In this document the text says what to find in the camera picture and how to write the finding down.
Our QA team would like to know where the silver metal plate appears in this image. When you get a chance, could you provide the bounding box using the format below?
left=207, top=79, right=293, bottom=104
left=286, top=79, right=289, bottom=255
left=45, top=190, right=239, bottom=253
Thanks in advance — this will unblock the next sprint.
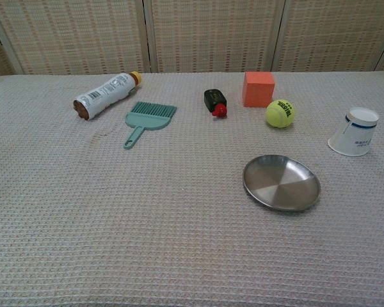
left=242, top=154, right=321, bottom=213

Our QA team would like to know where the white paper cup blue stripe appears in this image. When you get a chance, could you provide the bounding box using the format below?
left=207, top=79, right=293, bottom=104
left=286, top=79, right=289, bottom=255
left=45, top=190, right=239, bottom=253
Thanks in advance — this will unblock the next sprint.
left=327, top=107, right=380, bottom=157

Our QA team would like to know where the teal plastic hand brush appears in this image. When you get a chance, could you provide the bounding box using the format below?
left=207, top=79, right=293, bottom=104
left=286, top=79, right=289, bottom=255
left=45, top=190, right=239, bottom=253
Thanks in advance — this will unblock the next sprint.
left=123, top=101, right=177, bottom=151

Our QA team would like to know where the black bottle with red cap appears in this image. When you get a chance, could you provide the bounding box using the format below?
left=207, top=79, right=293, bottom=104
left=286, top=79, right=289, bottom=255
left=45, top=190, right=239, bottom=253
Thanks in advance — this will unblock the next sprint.
left=204, top=88, right=228, bottom=119

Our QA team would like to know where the orange cube block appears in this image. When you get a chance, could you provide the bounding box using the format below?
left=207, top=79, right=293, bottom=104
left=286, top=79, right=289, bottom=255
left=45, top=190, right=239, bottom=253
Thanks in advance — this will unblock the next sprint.
left=242, top=71, right=276, bottom=109

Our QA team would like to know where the yellow tennis ball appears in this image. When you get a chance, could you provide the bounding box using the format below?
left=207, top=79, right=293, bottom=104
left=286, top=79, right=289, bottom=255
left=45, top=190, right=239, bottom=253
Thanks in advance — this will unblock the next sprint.
left=265, top=98, right=296, bottom=129

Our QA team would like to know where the beige waffle-weave tablecloth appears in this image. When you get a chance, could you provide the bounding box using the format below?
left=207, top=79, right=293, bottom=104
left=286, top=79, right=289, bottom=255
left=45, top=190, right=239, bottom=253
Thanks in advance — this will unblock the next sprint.
left=0, top=72, right=384, bottom=307

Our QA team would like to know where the white-label bottle with yellow cap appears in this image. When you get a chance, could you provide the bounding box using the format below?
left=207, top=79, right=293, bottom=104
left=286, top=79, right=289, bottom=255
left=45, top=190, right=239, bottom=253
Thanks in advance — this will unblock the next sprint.
left=72, top=70, right=143, bottom=122

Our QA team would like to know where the woven bamboo folding screen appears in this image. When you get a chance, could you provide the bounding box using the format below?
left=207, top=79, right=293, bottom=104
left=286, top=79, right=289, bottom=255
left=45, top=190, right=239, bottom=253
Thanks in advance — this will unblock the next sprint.
left=0, top=0, right=384, bottom=81

